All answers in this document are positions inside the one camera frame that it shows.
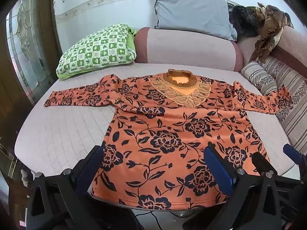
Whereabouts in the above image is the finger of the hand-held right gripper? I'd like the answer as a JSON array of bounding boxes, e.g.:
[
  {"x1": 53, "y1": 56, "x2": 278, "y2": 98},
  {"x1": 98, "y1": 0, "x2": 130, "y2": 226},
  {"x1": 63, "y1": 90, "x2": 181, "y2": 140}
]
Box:
[
  {"x1": 282, "y1": 144, "x2": 304, "y2": 190},
  {"x1": 251, "y1": 151, "x2": 279, "y2": 179}
]

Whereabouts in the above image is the grey pillow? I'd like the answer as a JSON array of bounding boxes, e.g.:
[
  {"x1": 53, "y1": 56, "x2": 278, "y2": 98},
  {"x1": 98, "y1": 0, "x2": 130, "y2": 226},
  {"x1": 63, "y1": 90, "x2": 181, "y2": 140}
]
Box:
[{"x1": 153, "y1": 0, "x2": 238, "y2": 41}]

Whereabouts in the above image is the green white patterned pillow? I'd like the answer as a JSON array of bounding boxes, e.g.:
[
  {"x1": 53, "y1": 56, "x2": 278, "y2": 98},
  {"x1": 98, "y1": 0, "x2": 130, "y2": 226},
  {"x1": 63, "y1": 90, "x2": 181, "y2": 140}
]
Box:
[{"x1": 56, "y1": 23, "x2": 138, "y2": 81}]

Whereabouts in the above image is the black cable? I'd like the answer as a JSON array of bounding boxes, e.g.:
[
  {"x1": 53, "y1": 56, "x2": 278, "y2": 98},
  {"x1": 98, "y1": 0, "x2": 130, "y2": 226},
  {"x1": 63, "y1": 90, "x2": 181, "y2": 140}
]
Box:
[{"x1": 133, "y1": 209, "x2": 192, "y2": 230}]

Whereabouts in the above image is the black furry cloth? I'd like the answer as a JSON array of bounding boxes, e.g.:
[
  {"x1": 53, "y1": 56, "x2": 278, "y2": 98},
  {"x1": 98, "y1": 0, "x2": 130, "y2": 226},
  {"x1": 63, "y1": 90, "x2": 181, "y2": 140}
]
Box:
[{"x1": 228, "y1": 5, "x2": 262, "y2": 38}]

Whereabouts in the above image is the large striped floral pillow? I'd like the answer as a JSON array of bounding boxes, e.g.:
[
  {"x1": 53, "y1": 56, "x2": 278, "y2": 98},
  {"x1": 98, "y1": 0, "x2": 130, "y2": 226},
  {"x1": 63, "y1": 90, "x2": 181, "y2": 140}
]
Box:
[{"x1": 258, "y1": 56, "x2": 307, "y2": 155}]

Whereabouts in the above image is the wooden door with patterned glass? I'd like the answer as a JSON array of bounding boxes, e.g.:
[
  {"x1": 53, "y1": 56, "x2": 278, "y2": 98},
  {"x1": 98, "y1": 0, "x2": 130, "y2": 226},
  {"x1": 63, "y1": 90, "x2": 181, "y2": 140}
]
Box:
[{"x1": 0, "y1": 0, "x2": 63, "y2": 198}]

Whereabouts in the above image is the striped floral roll pillow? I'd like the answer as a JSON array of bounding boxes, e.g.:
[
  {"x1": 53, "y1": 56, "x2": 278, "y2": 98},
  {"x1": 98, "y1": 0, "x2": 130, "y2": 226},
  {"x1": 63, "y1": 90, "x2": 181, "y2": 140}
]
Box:
[{"x1": 241, "y1": 62, "x2": 279, "y2": 96}]

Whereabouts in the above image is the brown crumpled cloth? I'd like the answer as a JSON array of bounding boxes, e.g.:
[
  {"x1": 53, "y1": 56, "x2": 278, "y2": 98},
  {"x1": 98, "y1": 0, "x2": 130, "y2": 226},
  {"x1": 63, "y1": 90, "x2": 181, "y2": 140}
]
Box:
[{"x1": 249, "y1": 2, "x2": 294, "y2": 63}]

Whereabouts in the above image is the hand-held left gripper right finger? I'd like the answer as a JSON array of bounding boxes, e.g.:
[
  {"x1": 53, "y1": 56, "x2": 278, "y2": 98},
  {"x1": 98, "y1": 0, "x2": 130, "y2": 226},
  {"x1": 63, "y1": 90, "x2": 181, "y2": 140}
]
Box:
[{"x1": 192, "y1": 145, "x2": 281, "y2": 230}]

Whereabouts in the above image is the pink bolster cushion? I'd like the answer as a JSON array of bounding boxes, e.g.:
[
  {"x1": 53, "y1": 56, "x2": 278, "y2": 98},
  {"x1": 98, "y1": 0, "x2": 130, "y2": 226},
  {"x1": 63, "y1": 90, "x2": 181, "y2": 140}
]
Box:
[{"x1": 134, "y1": 27, "x2": 243, "y2": 72}]

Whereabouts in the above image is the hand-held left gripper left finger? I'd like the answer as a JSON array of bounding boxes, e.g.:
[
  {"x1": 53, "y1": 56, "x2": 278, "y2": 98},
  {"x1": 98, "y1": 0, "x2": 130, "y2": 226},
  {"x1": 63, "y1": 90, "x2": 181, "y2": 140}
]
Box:
[{"x1": 26, "y1": 145, "x2": 104, "y2": 230}]

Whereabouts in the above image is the pink sofa armrest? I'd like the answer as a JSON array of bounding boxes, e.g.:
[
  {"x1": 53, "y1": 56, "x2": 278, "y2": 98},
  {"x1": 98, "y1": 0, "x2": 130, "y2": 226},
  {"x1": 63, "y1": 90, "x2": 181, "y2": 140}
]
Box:
[{"x1": 236, "y1": 25, "x2": 307, "y2": 81}]

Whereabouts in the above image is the orange black floral blouse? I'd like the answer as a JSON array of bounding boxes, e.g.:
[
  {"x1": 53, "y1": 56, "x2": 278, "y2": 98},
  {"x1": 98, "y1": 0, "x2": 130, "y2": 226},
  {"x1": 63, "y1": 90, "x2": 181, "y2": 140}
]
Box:
[{"x1": 44, "y1": 68, "x2": 293, "y2": 210}]

